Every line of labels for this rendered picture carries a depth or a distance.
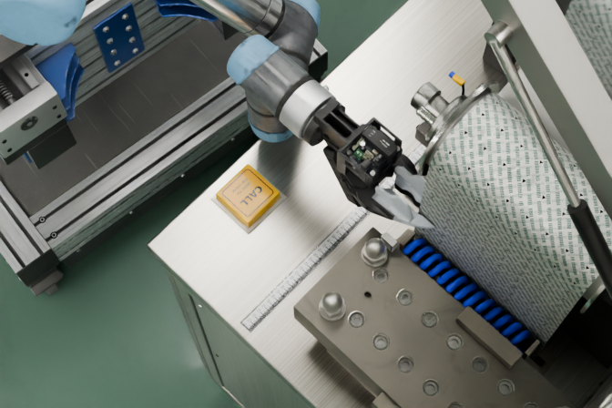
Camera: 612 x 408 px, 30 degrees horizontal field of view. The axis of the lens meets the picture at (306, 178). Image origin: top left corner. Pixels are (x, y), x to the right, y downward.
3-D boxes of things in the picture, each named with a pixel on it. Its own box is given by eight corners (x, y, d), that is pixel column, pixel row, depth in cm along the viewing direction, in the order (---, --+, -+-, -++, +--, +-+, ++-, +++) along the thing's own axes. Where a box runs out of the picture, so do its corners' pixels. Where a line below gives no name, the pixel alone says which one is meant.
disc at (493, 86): (488, 113, 149) (504, 60, 135) (491, 116, 149) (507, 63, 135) (412, 189, 145) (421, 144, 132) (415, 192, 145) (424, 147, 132)
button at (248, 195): (249, 168, 177) (248, 162, 174) (280, 198, 175) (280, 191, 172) (216, 198, 175) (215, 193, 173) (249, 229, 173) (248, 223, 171)
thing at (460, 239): (416, 229, 160) (428, 178, 143) (546, 341, 154) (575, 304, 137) (413, 230, 160) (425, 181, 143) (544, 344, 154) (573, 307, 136)
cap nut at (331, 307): (331, 289, 156) (331, 280, 151) (351, 307, 155) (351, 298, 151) (312, 308, 155) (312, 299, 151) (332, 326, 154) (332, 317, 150)
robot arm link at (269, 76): (262, 49, 166) (260, 20, 158) (317, 96, 163) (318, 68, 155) (224, 85, 164) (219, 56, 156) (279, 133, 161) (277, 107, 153)
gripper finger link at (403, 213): (423, 229, 147) (371, 183, 149) (418, 245, 152) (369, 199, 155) (439, 214, 148) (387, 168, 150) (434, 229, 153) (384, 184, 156)
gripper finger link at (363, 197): (385, 224, 152) (338, 180, 154) (385, 228, 153) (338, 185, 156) (410, 200, 153) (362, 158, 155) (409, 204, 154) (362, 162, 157)
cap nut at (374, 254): (373, 237, 158) (374, 226, 154) (392, 254, 157) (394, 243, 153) (355, 255, 157) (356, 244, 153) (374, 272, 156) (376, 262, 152)
